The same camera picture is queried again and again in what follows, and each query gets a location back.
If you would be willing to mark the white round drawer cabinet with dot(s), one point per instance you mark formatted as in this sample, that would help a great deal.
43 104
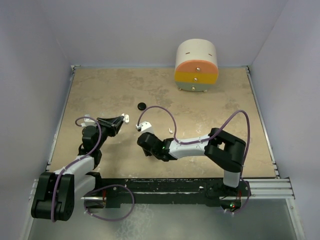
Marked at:
196 65

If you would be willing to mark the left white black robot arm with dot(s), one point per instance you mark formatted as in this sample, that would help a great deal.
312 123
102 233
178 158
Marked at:
57 191

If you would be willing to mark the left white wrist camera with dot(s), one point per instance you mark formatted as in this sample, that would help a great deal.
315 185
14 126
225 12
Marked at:
87 121

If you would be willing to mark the white round earbud case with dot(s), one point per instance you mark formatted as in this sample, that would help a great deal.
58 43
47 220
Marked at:
126 119

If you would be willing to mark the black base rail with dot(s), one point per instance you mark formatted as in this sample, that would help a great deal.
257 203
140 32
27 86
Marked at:
210 192

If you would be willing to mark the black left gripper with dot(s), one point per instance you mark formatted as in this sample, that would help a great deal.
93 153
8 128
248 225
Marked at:
112 124

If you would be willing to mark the aluminium frame rail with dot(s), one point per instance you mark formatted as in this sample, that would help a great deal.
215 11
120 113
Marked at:
268 187

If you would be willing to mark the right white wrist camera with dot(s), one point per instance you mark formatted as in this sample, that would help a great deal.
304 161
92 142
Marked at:
144 127

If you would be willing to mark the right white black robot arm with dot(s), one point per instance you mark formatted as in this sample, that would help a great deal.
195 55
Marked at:
224 149

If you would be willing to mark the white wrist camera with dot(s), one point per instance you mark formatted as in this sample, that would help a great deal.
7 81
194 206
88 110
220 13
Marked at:
87 121
144 127

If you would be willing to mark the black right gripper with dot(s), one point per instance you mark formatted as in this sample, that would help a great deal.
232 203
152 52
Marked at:
147 153

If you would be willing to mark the black round earbud case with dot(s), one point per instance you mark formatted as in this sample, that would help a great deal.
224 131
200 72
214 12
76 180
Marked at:
141 106

